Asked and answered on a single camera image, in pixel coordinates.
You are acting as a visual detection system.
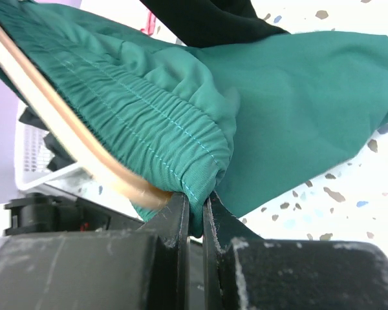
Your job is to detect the beige wooden hanger front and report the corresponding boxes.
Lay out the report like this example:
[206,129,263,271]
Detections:
[0,26,172,209]

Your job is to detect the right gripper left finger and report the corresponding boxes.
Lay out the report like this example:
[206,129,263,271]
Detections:
[0,193,189,309]

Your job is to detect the dark navy garment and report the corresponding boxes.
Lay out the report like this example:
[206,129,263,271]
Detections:
[19,107,75,172]

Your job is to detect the white laundry basket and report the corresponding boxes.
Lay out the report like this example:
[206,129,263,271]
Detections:
[14,109,94,192]

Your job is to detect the teal green shorts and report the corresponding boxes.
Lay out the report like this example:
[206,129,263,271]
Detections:
[0,1,388,237]

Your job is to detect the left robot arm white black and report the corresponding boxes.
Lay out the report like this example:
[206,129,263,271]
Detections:
[4,192,143,236]

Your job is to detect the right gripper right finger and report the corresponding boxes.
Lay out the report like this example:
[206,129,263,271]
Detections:
[202,194,388,309]

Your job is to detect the black shorts on hanger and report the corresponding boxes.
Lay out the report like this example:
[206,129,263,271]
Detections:
[141,0,287,48]

